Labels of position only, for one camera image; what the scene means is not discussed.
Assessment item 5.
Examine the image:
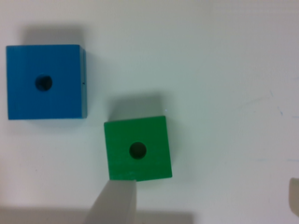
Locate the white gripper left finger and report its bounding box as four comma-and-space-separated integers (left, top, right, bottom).
83, 180, 136, 224

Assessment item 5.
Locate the green wooden block with hole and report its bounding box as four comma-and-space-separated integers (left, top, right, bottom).
104, 116, 172, 181

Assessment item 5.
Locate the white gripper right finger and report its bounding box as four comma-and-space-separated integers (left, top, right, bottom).
289, 178, 299, 217

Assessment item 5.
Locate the blue wooden block with hole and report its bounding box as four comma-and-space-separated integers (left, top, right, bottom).
6, 45, 87, 120

